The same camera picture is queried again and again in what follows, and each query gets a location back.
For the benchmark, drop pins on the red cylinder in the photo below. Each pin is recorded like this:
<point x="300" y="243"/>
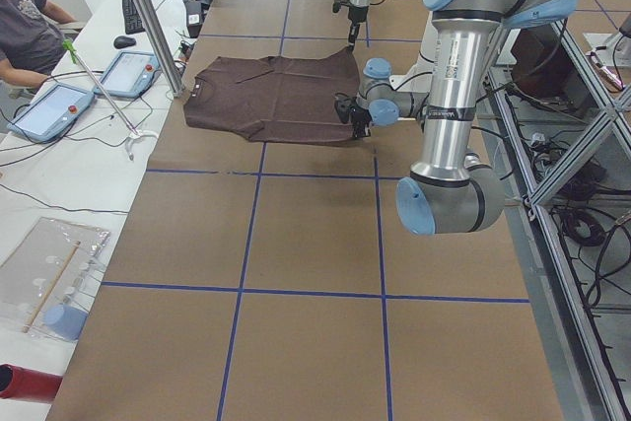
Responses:
<point x="25" y="384"/>

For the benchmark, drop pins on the black keyboard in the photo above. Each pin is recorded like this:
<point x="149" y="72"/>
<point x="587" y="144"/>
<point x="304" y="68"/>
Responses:
<point x="131" y="18"/>

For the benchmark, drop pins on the aluminium frame post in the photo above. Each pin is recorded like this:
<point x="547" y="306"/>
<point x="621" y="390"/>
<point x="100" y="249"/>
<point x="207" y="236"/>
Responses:
<point x="160" y="45"/>

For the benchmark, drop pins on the aluminium frame rail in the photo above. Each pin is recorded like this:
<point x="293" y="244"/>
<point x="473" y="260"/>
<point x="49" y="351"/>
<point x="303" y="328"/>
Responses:
<point x="562" y="108"/>

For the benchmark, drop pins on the wooden stick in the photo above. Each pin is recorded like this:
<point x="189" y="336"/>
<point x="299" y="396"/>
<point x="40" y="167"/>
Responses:
<point x="53" y="282"/>

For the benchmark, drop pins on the reacher grabber stick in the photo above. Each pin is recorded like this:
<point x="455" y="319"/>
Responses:
<point x="135" y="134"/>

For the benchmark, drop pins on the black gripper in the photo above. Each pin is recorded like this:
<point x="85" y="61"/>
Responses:
<point x="355" y="16"/>
<point x="360" y="117"/>

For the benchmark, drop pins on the black computer mouse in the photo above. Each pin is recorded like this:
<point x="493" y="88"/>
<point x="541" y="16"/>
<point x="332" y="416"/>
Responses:
<point x="123" y="41"/>

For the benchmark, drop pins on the blue teach pendant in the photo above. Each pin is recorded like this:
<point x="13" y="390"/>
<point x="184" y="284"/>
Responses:
<point x="49" y="116"/>
<point x="130" y="73"/>

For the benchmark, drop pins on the far blue teach pendant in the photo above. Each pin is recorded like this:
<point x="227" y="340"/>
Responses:
<point x="130" y="73"/>

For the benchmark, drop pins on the near blue teach pendant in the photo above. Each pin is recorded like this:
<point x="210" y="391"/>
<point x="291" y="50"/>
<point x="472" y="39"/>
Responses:
<point x="49" y="116"/>

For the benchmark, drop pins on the black box with label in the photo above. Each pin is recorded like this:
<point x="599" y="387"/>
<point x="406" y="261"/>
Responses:
<point x="194" y="17"/>

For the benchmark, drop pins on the blue plastic cup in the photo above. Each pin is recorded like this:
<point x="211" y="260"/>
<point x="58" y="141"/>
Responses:
<point x="66" y="321"/>

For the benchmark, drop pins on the brown t-shirt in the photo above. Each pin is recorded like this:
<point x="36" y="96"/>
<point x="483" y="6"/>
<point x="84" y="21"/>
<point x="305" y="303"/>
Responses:
<point x="274" y="98"/>

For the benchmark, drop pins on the seated person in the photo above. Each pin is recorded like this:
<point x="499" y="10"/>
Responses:
<point x="31" y="41"/>

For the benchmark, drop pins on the clear plastic bag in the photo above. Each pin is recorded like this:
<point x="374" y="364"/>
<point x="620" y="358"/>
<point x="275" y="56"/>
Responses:
<point x="27" y="272"/>

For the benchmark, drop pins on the white column pedestal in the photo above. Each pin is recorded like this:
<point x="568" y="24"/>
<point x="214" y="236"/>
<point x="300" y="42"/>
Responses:
<point x="419" y="76"/>

